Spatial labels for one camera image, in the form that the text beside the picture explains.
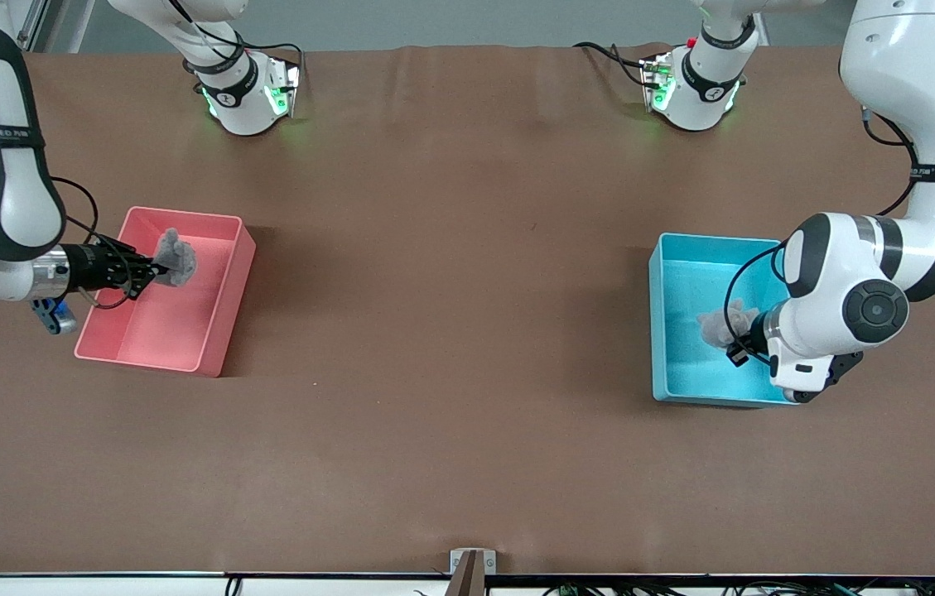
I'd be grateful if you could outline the grey plush toy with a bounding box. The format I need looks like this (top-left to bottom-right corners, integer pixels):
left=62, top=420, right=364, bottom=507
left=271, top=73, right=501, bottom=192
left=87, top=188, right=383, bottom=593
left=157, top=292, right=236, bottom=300
left=697, top=300, right=759, bottom=348
left=154, top=228, right=198, bottom=288

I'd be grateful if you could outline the silver right arm base connector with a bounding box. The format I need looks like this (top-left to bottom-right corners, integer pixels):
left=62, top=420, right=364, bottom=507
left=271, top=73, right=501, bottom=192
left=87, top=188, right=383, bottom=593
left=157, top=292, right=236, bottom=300
left=264, top=60, right=302, bottom=118

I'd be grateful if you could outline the silver left arm base connector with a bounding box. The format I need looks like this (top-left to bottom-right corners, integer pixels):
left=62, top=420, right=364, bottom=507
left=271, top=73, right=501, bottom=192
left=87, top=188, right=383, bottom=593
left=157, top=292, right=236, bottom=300
left=639, top=51, right=677, bottom=114

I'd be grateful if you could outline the pink plastic box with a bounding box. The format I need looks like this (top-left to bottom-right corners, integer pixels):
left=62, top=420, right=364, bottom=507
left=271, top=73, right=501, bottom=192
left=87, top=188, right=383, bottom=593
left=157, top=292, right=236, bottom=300
left=74, top=206, right=257, bottom=378

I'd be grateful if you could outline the blue plastic box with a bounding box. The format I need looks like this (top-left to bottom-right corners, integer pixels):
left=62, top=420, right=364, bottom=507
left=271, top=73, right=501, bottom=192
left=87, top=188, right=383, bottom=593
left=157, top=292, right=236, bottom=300
left=649, top=233, right=799, bottom=408

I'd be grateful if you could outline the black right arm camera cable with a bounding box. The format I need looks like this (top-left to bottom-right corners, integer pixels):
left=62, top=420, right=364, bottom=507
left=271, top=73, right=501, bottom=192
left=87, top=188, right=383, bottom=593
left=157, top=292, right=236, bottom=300
left=49, top=175, right=155, bottom=309

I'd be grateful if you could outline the black right arm base cable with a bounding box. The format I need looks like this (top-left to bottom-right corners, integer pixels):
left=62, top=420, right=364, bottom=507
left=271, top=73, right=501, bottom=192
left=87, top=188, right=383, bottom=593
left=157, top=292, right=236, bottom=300
left=243, top=41, right=306, bottom=71

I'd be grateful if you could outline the black arm base cable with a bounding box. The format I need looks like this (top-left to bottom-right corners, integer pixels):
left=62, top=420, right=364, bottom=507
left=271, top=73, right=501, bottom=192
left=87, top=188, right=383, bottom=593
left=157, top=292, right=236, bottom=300
left=243, top=41, right=306, bottom=71
left=573, top=41, right=650, bottom=88

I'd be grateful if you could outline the black left arm base cable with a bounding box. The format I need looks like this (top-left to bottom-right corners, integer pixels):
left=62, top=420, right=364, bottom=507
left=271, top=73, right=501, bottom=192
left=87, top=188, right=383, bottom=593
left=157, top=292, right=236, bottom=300
left=573, top=41, right=650, bottom=88

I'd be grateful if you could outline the grey metal table bracket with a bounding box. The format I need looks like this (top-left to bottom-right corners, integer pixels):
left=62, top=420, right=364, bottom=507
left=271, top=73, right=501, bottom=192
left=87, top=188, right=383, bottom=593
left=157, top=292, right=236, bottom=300
left=448, top=549, right=497, bottom=596

